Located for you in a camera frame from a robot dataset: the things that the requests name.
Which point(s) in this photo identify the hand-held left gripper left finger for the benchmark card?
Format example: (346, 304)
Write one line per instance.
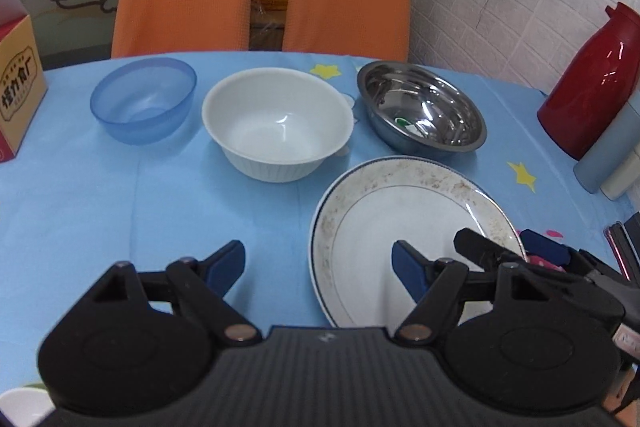
(226, 266)

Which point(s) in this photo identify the stainless steel bowl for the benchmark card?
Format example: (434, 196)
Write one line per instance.
(425, 107)

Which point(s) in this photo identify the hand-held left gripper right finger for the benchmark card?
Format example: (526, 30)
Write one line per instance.
(407, 268)

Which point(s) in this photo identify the white plate with blue rim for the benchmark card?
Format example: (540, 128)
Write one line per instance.
(370, 227)

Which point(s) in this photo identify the white ceramic bowl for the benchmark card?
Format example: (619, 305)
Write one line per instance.
(277, 127)

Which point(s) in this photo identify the red thermos jug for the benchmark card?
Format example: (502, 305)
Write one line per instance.
(595, 82)

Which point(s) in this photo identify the blue plastic bowl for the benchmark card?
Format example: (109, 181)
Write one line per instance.
(142, 99)

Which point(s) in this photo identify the grey-blue bottle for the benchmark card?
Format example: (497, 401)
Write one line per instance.
(607, 147)

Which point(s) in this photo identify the brown cardboard carton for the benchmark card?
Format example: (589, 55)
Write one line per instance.
(17, 92)

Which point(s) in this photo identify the cream cup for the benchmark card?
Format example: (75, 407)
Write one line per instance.
(622, 179)

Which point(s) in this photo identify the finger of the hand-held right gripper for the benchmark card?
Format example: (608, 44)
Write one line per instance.
(482, 247)
(547, 248)

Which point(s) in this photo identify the blue star-print tablecloth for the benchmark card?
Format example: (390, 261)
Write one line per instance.
(150, 207)

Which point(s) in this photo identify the small white dish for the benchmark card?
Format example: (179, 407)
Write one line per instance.
(22, 404)

